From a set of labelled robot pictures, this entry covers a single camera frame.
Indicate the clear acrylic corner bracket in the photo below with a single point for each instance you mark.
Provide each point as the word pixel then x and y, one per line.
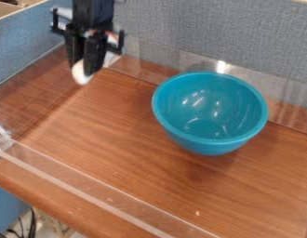
pixel 111 58

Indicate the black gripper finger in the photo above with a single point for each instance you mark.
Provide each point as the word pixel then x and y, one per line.
pixel 95 51
pixel 74 46

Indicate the clear acrylic back barrier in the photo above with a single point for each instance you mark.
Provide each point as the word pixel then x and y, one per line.
pixel 154 63

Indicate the clear acrylic barrier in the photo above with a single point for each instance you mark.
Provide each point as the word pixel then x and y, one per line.
pixel 150 218
pixel 154 63

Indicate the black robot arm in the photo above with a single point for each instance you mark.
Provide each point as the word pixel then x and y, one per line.
pixel 98 3

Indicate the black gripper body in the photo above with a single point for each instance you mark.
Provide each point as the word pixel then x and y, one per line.
pixel 88 21

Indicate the blue plastic bowl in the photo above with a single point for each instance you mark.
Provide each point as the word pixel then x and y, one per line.
pixel 211 112

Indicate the clear acrylic front barrier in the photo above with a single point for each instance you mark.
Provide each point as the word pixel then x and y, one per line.
pixel 150 218

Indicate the white mushroom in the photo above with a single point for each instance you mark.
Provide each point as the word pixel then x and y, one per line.
pixel 80 77

